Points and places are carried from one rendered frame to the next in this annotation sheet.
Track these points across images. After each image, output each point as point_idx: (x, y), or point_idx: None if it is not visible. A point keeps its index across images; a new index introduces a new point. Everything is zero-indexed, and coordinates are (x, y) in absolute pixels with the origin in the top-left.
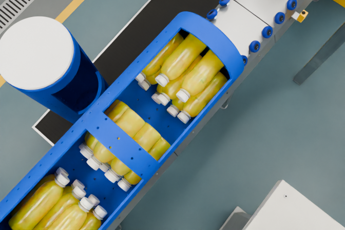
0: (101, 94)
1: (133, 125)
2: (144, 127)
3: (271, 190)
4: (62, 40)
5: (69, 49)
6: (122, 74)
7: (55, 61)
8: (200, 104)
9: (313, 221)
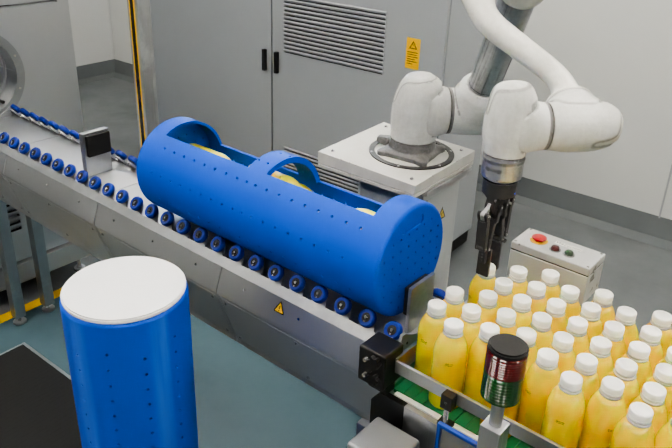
0: (222, 192)
1: None
2: None
3: (327, 167)
4: (118, 263)
5: (134, 258)
6: (204, 172)
7: (149, 268)
8: None
9: (352, 143)
